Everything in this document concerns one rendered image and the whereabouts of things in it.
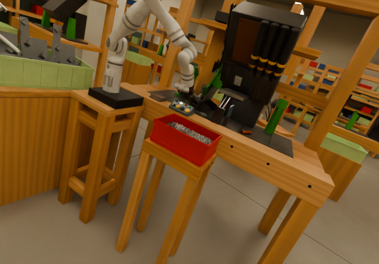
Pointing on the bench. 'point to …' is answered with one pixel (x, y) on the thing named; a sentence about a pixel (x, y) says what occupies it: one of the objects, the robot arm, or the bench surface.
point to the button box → (182, 110)
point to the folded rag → (158, 97)
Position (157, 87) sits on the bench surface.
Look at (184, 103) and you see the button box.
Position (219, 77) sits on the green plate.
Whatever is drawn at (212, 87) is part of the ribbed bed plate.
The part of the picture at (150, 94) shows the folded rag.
